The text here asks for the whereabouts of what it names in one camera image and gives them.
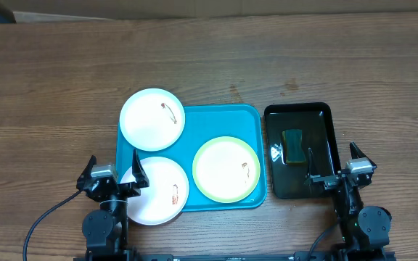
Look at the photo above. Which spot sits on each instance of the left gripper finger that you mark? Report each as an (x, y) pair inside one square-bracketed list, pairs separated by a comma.
[(85, 176), (138, 172)]

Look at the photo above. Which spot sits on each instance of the green yellow sponge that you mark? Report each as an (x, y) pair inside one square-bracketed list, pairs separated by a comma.
[(292, 146)]

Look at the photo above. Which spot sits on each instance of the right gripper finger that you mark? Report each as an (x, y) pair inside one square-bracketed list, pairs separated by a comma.
[(312, 172), (356, 153)]

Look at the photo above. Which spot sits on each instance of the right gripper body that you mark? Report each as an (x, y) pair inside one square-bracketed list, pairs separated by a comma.
[(326, 180)]

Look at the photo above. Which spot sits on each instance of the white plate bottom left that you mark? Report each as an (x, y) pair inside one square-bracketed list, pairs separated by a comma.
[(165, 196)]

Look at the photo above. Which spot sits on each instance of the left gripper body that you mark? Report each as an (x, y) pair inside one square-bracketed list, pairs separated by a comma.
[(128, 191)]

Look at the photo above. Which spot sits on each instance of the black water tray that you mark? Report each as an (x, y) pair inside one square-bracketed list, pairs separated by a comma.
[(315, 121)]

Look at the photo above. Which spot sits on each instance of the white plate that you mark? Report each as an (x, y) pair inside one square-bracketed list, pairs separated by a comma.
[(165, 196), (152, 119)]

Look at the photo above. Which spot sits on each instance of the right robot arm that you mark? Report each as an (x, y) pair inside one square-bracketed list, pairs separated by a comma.
[(365, 229)]

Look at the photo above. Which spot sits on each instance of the teal plastic tray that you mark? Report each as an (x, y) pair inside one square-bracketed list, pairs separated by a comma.
[(203, 123)]

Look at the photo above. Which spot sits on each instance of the green rimmed plate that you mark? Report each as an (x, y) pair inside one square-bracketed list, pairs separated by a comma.
[(226, 169)]

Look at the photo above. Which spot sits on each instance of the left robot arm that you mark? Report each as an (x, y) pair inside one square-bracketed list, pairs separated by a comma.
[(106, 229)]

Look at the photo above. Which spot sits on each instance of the white plate top left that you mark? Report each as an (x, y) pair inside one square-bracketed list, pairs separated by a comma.
[(152, 119)]

